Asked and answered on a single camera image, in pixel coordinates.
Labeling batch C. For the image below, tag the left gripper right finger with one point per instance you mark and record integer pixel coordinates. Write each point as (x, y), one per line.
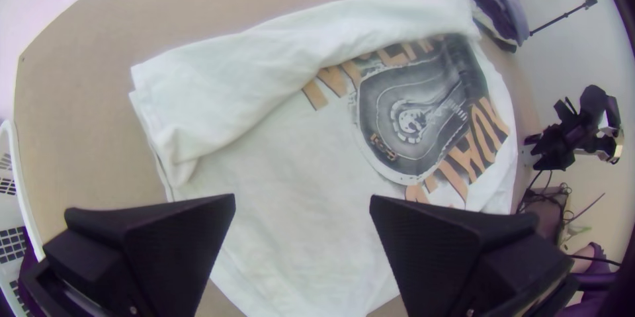
(446, 257)

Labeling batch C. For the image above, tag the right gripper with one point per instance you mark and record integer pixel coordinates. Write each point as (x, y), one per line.
(553, 150)

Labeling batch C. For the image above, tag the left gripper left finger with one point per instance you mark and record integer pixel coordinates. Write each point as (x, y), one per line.
(163, 252)

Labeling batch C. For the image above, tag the white printed t-shirt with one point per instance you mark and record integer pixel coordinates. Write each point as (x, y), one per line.
(297, 183)

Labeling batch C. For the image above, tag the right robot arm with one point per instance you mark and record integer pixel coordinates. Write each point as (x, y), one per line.
(595, 108)

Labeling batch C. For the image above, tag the black tripod stand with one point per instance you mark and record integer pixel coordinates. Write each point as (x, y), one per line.
(560, 18)

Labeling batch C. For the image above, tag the white laundry basket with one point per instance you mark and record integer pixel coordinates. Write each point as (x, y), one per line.
(10, 198)

